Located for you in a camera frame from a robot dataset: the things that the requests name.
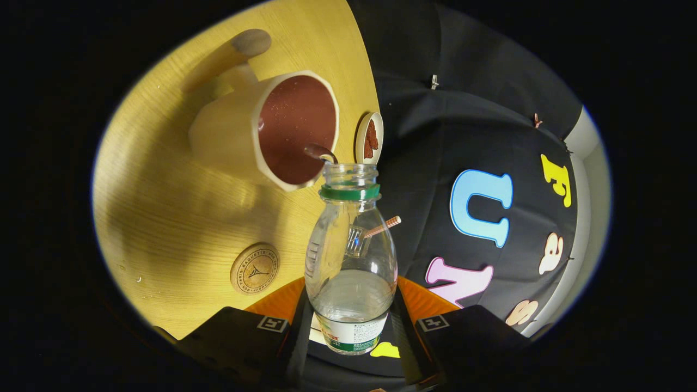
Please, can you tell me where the beige cup with handle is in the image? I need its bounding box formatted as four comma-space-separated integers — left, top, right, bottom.
188, 28, 340, 192

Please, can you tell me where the white round plate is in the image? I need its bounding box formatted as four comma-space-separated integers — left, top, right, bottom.
355, 112, 384, 165

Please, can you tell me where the round wooden coaster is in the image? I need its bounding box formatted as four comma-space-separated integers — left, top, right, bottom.
230, 243, 280, 296

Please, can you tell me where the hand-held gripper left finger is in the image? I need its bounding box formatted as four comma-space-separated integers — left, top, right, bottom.
177, 277, 315, 390

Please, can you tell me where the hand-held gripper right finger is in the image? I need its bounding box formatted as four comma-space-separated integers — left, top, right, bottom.
389, 275, 531, 390

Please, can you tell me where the wooden table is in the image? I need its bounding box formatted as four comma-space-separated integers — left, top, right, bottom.
93, 0, 382, 341

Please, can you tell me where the clear plastic juice bottle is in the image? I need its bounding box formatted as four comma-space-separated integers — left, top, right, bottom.
304, 163, 399, 356

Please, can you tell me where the black backdrop cloth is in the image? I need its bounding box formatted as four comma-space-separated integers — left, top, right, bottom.
308, 0, 586, 382

